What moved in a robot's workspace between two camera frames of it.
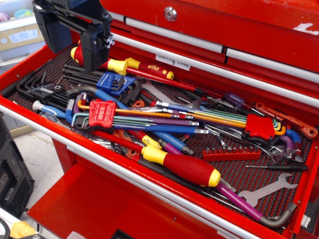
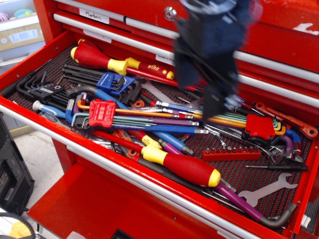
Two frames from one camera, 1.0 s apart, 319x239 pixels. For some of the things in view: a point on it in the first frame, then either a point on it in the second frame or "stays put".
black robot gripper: [94, 39] → [208, 34]
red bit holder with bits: [230, 153] stays put
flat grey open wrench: [252, 196] stays put
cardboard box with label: [20, 36] stays put
